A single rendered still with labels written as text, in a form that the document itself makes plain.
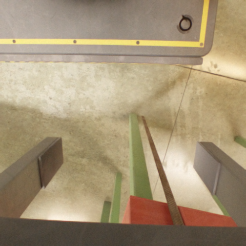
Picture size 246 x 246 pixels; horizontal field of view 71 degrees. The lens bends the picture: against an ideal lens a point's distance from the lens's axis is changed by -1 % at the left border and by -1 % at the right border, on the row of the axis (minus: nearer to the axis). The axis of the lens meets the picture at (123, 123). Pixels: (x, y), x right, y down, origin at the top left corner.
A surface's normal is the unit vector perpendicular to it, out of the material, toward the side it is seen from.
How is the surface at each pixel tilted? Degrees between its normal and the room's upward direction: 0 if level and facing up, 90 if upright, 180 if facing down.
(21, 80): 0
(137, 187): 90
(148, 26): 0
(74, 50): 0
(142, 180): 90
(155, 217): 90
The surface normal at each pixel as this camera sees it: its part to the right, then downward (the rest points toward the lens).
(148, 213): 0.24, -0.94
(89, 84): -0.03, 0.27
